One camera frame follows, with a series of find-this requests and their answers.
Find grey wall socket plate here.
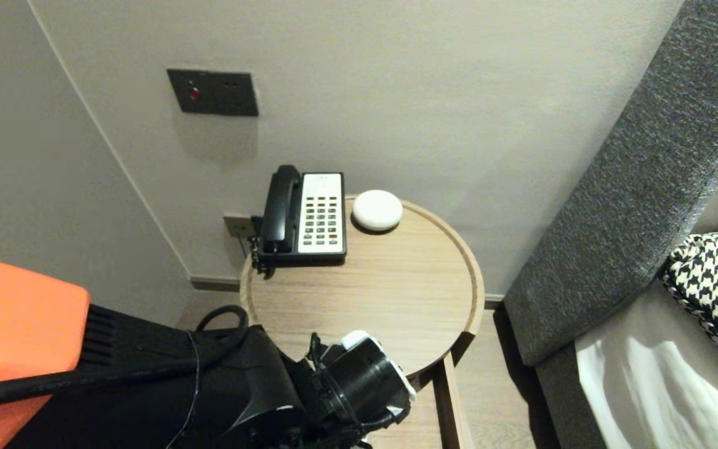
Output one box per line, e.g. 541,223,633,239
223,215,256,239

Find grey fabric headboard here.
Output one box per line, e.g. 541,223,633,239
504,0,718,367

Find round wooden bedside table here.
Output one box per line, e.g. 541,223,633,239
240,196,486,382

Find dark wall switch panel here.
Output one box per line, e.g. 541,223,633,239
167,69,259,117

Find white pebble shaped puck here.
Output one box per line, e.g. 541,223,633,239
352,190,404,233

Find grey fabric bed base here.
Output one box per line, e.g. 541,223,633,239
534,346,591,449

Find black coiled telephone cord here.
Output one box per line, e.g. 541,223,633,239
249,236,275,278

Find black telephone handset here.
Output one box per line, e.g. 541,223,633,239
262,165,302,254

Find black white keypad telephone base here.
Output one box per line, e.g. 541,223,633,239
258,173,348,263

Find white bed sheet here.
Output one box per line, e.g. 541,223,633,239
574,281,718,449

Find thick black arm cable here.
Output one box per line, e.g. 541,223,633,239
0,304,249,411

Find black white houndstooth pillow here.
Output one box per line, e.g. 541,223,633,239
657,229,718,381

